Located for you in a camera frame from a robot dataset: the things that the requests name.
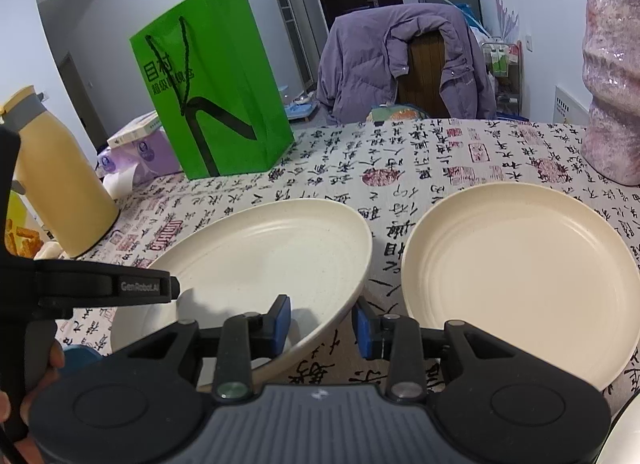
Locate green paper shopping bag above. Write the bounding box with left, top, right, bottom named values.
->
left=130, top=0, right=294, bottom=180

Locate pink textured vase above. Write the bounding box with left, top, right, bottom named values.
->
left=582, top=0, right=639, bottom=187

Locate yellow thermos jug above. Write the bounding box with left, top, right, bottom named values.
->
left=1, top=86, right=119, bottom=258

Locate purple tissue pack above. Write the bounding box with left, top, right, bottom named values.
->
left=96, top=128, right=182, bottom=184

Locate wooden chair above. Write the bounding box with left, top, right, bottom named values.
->
left=396, top=31, right=449, bottom=118

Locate person's left hand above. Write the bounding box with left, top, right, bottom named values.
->
left=0, top=340, right=65, bottom=423

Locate blue bowl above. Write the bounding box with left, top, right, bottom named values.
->
left=60, top=345, right=103, bottom=376

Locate yellow-green snack box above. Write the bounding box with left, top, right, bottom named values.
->
left=4, top=191, right=47, bottom=259

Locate cream plate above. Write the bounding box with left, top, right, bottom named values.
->
left=111, top=199, right=373, bottom=384
left=401, top=182, right=639, bottom=390

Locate purple puffer jacket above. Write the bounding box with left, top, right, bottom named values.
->
left=316, top=3, right=496, bottom=125

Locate large white black-rimmed bowl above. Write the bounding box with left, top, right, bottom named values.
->
left=596, top=397, right=640, bottom=464

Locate white flat box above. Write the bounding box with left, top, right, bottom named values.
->
left=107, top=110, right=162, bottom=149

